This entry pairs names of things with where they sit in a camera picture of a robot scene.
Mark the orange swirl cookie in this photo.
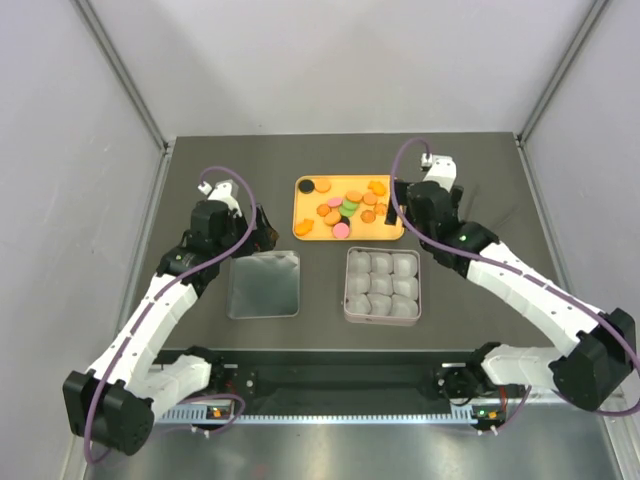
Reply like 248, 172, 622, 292
374, 203, 387, 216
316, 204, 331, 217
360, 209, 376, 224

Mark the green sandwich cookie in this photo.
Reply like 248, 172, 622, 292
342, 199, 359, 210
339, 201, 358, 217

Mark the orange round cookie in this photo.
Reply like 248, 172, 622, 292
315, 181, 331, 193
345, 190, 363, 203
362, 192, 378, 206
323, 211, 342, 226

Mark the pink sandwich cookie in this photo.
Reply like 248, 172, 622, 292
332, 222, 350, 239
327, 197, 343, 208

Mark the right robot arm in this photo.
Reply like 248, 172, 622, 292
387, 180, 639, 412

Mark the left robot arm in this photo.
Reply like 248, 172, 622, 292
62, 199, 278, 465

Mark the orange fish cookie back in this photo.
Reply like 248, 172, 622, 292
368, 181, 387, 197

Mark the orange fish cookie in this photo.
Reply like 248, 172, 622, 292
368, 181, 387, 197
294, 219, 314, 237

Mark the orange fish cookie front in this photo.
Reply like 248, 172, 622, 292
294, 219, 314, 237

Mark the silver tin lid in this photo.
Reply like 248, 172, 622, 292
226, 250, 301, 320

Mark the yellow tray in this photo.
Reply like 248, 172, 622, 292
292, 175, 404, 241

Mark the black cookie at tray corner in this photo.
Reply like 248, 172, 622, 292
298, 179, 315, 194

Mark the pink cookie tin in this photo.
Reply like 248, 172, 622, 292
343, 246, 422, 327

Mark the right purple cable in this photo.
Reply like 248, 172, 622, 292
389, 139, 640, 416

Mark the purple cable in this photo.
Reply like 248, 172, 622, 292
389, 139, 640, 416
82, 165, 259, 466

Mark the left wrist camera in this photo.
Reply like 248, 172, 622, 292
198, 180, 240, 209

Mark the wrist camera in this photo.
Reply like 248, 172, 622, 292
198, 180, 240, 209
421, 153, 457, 191

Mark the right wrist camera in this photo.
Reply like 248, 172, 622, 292
421, 153, 457, 191

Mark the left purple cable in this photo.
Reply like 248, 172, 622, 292
82, 165, 259, 466

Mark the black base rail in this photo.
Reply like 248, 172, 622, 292
149, 349, 511, 416

